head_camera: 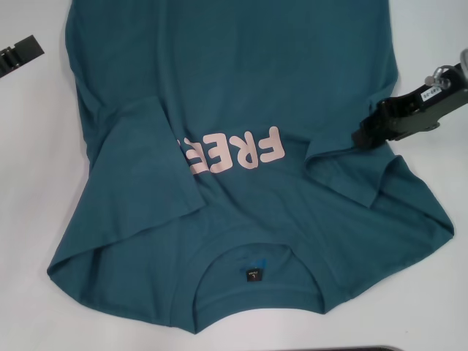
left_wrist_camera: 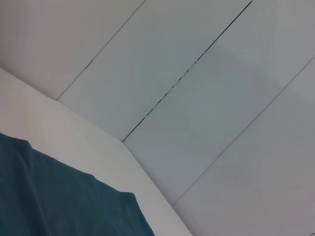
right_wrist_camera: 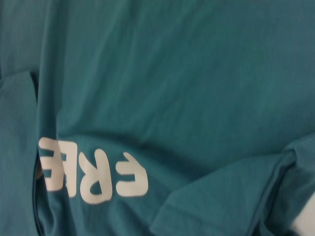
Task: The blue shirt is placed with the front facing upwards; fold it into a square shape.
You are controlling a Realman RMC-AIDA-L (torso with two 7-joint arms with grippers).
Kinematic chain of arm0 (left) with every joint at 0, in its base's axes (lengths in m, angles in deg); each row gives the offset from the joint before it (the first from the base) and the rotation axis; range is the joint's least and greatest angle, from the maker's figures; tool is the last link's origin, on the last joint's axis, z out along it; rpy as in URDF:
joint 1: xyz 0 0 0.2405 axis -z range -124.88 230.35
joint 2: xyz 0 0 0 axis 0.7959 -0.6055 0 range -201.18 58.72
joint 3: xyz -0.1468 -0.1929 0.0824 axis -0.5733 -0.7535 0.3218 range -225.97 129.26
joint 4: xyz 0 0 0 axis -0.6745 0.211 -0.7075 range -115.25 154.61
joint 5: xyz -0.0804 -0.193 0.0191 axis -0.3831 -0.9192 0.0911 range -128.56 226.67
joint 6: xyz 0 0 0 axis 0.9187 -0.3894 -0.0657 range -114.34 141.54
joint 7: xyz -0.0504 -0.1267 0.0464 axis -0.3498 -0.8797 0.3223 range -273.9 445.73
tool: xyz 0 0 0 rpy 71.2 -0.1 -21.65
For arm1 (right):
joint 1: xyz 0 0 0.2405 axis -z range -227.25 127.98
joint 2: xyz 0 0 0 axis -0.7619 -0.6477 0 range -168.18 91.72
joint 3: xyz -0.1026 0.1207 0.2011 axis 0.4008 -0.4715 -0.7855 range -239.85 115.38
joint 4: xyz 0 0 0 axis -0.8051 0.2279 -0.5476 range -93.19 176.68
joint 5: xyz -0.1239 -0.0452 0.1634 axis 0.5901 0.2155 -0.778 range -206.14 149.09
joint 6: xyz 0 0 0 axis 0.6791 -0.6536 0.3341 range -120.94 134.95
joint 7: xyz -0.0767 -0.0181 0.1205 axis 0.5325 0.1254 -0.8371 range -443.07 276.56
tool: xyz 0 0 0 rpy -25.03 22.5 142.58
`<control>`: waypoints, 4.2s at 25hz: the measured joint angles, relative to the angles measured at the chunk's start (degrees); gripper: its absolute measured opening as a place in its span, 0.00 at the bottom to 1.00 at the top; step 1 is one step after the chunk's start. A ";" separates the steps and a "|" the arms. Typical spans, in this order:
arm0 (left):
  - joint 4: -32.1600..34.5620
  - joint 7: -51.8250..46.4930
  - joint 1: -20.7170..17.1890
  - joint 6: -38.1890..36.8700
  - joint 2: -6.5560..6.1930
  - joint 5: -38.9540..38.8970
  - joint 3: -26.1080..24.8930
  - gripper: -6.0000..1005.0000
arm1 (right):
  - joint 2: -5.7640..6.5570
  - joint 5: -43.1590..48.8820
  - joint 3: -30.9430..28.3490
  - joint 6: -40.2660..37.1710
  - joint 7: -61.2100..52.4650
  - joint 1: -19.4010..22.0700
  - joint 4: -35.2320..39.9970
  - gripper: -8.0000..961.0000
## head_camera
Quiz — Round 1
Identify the dark flat panel edge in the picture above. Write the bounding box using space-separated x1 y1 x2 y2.
328 345 394 351

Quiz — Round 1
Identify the teal t-shirt with pink print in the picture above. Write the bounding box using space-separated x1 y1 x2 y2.
45 0 457 325

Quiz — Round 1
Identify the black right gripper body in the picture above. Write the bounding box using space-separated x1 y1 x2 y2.
380 61 468 142

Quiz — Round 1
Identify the right arm cable with plug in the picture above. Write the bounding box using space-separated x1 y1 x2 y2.
423 64 451 88

